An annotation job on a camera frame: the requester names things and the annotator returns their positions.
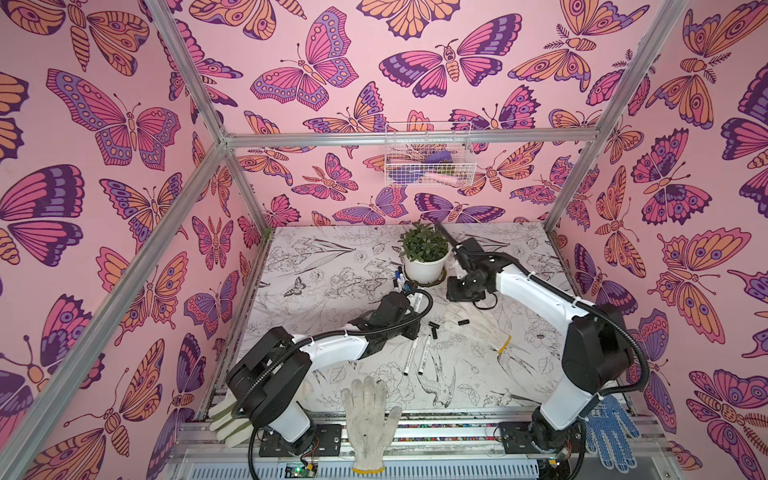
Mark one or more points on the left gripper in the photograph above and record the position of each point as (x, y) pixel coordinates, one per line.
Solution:
(413, 325)

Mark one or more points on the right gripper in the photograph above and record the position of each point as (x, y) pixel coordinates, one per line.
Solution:
(459, 250)

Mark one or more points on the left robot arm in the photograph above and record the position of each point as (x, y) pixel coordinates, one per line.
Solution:
(265, 381)

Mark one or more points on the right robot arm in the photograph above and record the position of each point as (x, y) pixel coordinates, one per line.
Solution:
(600, 357)

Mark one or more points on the white glove on table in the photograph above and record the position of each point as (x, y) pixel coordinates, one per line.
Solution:
(483, 328)

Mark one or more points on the white potted green plant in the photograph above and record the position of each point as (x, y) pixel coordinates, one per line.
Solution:
(424, 253)

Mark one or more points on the white glove front edge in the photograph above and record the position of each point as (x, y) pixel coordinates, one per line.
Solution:
(370, 428)

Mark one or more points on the small circuit board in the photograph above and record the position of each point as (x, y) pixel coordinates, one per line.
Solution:
(300, 470)

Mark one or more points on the striped glove left edge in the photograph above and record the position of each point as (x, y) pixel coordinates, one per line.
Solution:
(228, 429)

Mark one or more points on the blue dotted glove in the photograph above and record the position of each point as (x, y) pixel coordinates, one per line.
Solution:
(609, 428)

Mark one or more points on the white wire wall basket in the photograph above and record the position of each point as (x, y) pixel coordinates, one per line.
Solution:
(429, 158)

